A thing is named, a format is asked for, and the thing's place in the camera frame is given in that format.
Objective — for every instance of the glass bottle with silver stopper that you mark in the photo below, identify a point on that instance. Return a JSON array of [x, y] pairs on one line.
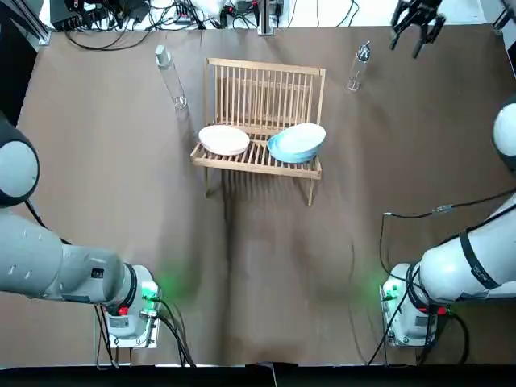
[[356, 66]]

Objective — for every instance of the pale plate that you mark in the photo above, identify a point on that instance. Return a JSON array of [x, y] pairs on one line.
[[223, 139]]

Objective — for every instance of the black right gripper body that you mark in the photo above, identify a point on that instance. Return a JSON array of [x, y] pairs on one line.
[[417, 8]]

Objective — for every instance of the aluminium frame profile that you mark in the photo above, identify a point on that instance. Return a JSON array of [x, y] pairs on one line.
[[504, 16], [38, 26]]

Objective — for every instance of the wooden dish rack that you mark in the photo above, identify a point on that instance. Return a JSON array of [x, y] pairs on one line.
[[258, 167]]

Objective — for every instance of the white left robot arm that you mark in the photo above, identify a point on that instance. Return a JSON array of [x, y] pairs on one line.
[[40, 258]]

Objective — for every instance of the glass bottle with grey cap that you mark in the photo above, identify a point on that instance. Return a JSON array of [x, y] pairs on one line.
[[169, 76]]

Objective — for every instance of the black device with red logo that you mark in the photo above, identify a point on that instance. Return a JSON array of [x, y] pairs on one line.
[[76, 14]]

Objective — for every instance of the aluminium camera post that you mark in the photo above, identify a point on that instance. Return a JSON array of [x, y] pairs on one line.
[[269, 18]]

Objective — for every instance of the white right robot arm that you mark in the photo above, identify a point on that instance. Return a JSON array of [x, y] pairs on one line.
[[463, 262]]

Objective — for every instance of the hub with red plugs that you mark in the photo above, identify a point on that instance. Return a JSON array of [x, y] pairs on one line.
[[183, 14]]

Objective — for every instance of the blue plate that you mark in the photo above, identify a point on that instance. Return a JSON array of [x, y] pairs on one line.
[[302, 137], [290, 157]]

